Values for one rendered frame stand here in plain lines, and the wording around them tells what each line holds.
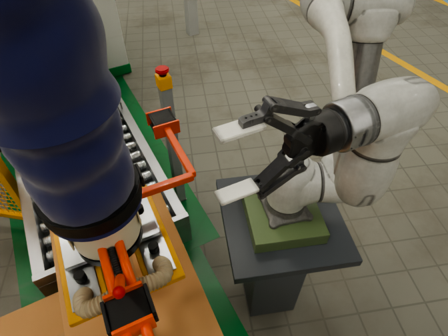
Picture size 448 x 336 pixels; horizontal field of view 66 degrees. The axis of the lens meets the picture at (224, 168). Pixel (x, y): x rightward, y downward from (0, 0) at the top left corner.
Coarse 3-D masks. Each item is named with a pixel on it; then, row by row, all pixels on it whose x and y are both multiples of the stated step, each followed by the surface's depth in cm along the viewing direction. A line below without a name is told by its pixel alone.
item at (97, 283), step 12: (60, 240) 95; (60, 252) 93; (60, 264) 91; (60, 276) 89; (72, 276) 88; (84, 276) 86; (96, 276) 88; (72, 288) 86; (96, 288) 86; (72, 312) 82; (72, 324) 81
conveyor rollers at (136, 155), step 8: (128, 136) 213; (128, 144) 208; (136, 152) 203; (144, 168) 199; (144, 176) 191; (152, 184) 186; (168, 208) 176; (40, 224) 169; (48, 240) 163; (48, 256) 157
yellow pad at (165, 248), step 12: (144, 204) 104; (156, 216) 101; (156, 240) 95; (168, 240) 96; (144, 252) 93; (156, 252) 92; (168, 252) 93; (144, 264) 91; (180, 264) 91; (144, 276) 89; (180, 276) 89
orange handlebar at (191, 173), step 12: (168, 132) 108; (180, 156) 101; (192, 168) 98; (168, 180) 95; (180, 180) 95; (192, 180) 97; (144, 192) 92; (156, 192) 94; (120, 252) 80; (108, 264) 78; (108, 276) 76; (132, 276) 76; (108, 288) 74
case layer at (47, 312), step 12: (48, 300) 144; (12, 312) 140; (24, 312) 140; (36, 312) 140; (48, 312) 140; (60, 312) 140; (0, 324) 137; (12, 324) 137; (24, 324) 137; (36, 324) 137; (48, 324) 137; (60, 324) 137
